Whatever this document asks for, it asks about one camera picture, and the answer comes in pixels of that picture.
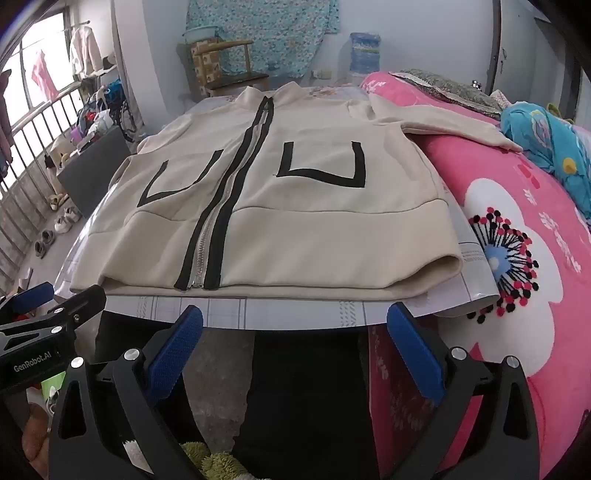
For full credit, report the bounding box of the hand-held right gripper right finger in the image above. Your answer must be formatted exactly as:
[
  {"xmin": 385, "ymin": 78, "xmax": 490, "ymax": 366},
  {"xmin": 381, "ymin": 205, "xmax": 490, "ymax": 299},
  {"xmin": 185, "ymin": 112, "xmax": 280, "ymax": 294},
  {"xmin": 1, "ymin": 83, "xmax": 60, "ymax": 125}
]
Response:
[{"xmin": 387, "ymin": 302, "xmax": 541, "ymax": 480}]

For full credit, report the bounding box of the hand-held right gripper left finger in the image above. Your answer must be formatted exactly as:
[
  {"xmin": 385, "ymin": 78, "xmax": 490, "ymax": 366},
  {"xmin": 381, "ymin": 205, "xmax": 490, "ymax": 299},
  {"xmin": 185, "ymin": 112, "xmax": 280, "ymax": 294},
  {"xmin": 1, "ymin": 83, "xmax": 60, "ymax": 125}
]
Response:
[{"xmin": 48, "ymin": 305, "xmax": 204, "ymax": 480}]

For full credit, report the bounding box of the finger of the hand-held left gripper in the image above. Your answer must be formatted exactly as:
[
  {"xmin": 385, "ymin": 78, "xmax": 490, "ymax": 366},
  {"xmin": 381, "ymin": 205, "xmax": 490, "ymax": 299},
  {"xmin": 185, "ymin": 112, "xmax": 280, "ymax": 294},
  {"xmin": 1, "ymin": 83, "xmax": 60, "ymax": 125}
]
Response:
[
  {"xmin": 0, "ymin": 285, "xmax": 107, "ymax": 354},
  {"xmin": 0, "ymin": 281, "xmax": 55, "ymax": 319}
]

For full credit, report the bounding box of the beige zip jacket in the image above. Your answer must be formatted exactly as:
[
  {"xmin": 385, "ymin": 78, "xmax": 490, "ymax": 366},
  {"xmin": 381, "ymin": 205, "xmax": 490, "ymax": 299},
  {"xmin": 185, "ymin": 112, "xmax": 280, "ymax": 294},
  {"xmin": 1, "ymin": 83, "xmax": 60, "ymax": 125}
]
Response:
[{"xmin": 69, "ymin": 83, "xmax": 525, "ymax": 303}]

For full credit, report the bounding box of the pile of colourful clothes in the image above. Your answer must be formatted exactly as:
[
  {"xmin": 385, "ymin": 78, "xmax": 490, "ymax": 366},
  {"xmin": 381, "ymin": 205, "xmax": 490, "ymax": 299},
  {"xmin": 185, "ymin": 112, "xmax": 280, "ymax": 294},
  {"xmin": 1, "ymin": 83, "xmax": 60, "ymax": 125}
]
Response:
[{"xmin": 76, "ymin": 78, "xmax": 123, "ymax": 139}]

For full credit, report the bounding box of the person's left hand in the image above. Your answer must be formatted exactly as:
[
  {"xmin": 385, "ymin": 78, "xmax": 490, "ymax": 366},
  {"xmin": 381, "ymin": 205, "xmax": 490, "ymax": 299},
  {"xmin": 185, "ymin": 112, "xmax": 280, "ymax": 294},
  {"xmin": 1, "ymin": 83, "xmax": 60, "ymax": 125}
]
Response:
[{"xmin": 23, "ymin": 406, "xmax": 49, "ymax": 476}]

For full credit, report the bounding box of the green packet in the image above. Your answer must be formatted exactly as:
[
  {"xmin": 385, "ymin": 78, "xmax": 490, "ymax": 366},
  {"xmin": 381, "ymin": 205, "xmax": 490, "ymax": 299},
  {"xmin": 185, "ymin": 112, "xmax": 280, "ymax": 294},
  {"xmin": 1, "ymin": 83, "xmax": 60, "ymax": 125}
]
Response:
[{"xmin": 41, "ymin": 374, "xmax": 65, "ymax": 407}]

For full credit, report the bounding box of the green plush slipper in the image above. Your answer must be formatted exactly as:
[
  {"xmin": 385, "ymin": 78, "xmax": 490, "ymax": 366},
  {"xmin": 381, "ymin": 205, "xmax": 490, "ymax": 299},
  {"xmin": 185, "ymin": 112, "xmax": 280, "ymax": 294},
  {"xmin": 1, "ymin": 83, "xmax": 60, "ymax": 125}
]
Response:
[{"xmin": 180, "ymin": 440, "xmax": 250, "ymax": 480}]

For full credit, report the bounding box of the dark grey board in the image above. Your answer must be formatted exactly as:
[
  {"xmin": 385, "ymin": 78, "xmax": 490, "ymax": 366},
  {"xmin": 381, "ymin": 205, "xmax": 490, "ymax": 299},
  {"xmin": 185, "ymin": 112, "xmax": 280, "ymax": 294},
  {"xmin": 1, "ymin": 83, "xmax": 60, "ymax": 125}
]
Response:
[{"xmin": 55, "ymin": 124, "xmax": 132, "ymax": 220}]

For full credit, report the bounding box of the metal window railing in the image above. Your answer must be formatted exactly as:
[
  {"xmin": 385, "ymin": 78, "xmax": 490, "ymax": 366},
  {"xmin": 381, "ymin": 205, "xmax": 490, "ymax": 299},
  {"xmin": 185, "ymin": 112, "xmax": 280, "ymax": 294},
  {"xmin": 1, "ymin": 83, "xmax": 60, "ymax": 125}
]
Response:
[{"xmin": 0, "ymin": 83, "xmax": 86, "ymax": 296}]

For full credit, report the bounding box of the pink floral blanket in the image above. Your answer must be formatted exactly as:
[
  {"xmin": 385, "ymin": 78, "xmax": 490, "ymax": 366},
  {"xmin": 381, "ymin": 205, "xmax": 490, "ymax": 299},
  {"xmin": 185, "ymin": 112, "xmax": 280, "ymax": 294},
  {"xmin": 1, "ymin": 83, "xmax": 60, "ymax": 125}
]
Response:
[{"xmin": 358, "ymin": 71, "xmax": 591, "ymax": 480}]

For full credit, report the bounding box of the pink hanging garment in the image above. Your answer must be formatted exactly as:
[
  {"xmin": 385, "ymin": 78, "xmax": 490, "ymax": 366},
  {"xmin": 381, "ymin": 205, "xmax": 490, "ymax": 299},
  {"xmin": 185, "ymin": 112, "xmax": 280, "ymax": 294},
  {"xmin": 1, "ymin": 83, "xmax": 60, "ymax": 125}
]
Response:
[{"xmin": 30, "ymin": 48, "xmax": 61, "ymax": 100}]

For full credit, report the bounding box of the teal printed cloth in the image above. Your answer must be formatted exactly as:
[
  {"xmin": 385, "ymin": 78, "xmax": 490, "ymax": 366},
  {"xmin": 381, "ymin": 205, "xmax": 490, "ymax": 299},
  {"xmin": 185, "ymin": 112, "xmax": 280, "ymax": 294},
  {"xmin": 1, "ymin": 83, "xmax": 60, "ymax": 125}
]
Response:
[{"xmin": 501, "ymin": 104, "xmax": 591, "ymax": 204}]

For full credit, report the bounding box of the beige hanging garment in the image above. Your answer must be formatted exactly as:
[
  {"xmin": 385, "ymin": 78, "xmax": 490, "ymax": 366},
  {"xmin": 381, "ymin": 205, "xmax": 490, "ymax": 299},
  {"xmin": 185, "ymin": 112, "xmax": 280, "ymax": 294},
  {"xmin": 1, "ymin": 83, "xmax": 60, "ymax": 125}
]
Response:
[{"xmin": 69, "ymin": 25, "xmax": 102, "ymax": 77}]

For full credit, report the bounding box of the patterned cardboard box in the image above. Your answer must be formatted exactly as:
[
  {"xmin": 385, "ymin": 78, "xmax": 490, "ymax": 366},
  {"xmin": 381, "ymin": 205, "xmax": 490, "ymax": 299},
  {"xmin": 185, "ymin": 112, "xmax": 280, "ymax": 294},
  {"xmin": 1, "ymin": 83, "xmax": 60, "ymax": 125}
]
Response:
[{"xmin": 190, "ymin": 41, "xmax": 220, "ymax": 93}]

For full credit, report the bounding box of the grey patterned pillow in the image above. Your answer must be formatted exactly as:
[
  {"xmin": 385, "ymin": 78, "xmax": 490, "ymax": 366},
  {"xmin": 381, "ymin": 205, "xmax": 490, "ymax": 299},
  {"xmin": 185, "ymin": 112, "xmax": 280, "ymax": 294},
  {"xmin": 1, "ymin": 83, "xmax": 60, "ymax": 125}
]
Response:
[{"xmin": 399, "ymin": 69, "xmax": 504, "ymax": 118}]

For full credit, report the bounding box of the wooden armchair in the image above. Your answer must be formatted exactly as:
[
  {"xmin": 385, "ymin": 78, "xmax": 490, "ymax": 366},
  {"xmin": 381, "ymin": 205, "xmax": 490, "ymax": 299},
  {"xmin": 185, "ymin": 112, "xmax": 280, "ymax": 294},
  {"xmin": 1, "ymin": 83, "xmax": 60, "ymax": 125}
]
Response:
[{"xmin": 189, "ymin": 39, "xmax": 271, "ymax": 97}]

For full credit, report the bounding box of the teal plastic basin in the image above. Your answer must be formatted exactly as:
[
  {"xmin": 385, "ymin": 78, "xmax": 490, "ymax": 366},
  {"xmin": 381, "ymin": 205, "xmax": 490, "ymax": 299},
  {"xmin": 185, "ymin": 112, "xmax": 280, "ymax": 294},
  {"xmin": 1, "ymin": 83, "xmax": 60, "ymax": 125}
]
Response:
[{"xmin": 182, "ymin": 25, "xmax": 218, "ymax": 44}]

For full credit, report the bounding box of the blue water jug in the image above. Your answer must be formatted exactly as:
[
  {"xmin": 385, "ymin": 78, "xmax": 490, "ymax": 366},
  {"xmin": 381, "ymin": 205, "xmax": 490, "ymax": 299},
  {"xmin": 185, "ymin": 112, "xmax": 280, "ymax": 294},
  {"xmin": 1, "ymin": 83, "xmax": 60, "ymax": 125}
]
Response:
[{"xmin": 348, "ymin": 32, "xmax": 383, "ymax": 75}]

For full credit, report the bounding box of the teal floral wall cloth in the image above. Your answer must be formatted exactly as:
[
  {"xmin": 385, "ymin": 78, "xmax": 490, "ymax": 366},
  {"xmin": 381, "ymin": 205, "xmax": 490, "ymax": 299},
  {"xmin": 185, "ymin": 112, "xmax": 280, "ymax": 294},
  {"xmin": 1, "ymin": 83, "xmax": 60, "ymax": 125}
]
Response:
[{"xmin": 185, "ymin": 0, "xmax": 340, "ymax": 79}]

